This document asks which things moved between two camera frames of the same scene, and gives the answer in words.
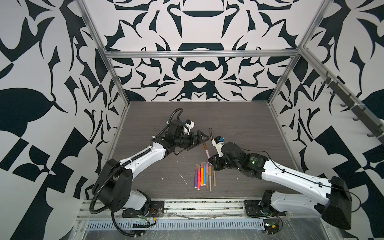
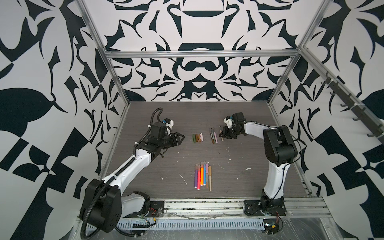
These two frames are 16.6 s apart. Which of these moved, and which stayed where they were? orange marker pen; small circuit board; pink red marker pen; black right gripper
Moved: black right gripper
Stayed: small circuit board; pink red marker pen; orange marker pen
